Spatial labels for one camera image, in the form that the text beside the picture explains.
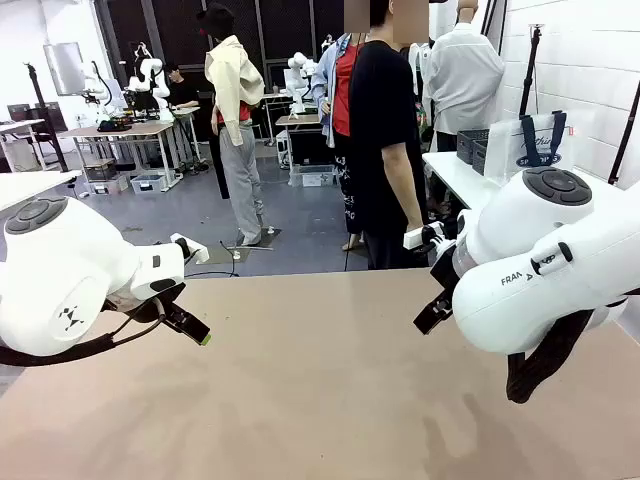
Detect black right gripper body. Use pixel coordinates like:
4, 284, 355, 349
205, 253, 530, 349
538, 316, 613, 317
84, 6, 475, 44
428, 240, 459, 292

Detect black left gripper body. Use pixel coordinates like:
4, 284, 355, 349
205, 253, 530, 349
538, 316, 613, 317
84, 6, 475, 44
107, 293, 174, 324

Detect translucent shopping bag navy handles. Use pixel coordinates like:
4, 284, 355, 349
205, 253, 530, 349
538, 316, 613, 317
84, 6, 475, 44
484, 110, 577, 189

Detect person's right forearm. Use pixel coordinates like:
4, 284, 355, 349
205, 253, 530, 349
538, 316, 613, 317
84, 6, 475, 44
382, 142, 425, 232

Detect metal floor plate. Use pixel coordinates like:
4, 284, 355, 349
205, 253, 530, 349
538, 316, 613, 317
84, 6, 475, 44
199, 244, 252, 266

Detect large white side table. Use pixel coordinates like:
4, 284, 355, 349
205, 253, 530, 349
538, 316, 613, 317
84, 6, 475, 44
422, 151, 640, 211

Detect clear plastic storage bin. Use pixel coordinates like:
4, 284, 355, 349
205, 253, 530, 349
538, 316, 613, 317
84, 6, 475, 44
289, 163, 337, 189
130, 171, 170, 195

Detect dark storage crate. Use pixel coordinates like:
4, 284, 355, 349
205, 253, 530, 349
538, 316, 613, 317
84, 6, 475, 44
82, 158, 119, 182

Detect person in black t-shirt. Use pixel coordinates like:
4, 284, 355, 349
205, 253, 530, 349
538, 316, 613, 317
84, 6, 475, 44
349, 0, 432, 271

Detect small white side table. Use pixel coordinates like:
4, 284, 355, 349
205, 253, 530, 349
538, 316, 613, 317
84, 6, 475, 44
0, 169, 84, 214

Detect wooden background work table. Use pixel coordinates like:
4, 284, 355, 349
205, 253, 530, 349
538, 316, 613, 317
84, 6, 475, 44
57, 122, 177, 194

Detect mannequin with white shirt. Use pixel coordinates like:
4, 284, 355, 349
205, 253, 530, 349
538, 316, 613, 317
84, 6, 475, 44
429, 0, 506, 151

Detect mannequin blue shirt red top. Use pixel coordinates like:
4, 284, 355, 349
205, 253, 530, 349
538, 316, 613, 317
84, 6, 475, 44
312, 32, 371, 252

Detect small wooden background table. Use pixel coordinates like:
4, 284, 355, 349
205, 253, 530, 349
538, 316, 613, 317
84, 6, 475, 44
274, 113, 322, 171

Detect slanted black pole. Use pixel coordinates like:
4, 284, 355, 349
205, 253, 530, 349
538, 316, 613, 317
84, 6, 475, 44
607, 79, 640, 186

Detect seated person in black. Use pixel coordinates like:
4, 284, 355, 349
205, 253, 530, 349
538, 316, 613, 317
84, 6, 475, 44
164, 62, 202, 146

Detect mannequin with cream jacket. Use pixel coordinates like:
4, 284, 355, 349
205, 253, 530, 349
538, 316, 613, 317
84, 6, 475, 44
196, 2, 267, 249

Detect small white background robot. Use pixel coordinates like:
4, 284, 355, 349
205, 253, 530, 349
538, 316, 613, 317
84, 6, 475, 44
287, 52, 319, 119

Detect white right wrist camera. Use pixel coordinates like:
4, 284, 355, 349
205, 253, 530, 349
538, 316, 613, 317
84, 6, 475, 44
403, 221, 447, 253

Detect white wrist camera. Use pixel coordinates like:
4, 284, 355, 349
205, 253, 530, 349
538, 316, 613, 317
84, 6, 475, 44
169, 232, 209, 265
403, 221, 447, 253

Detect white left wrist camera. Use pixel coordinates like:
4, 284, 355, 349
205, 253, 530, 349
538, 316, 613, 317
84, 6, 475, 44
169, 232, 209, 265

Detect black left arm cable sleeve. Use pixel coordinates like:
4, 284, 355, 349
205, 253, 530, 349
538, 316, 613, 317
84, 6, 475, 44
0, 299, 169, 369

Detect black camera tripod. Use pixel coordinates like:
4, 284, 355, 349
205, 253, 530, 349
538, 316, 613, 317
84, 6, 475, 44
518, 22, 547, 119

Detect grey wall panel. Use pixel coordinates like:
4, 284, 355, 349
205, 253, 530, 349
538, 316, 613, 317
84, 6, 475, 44
43, 42, 86, 96

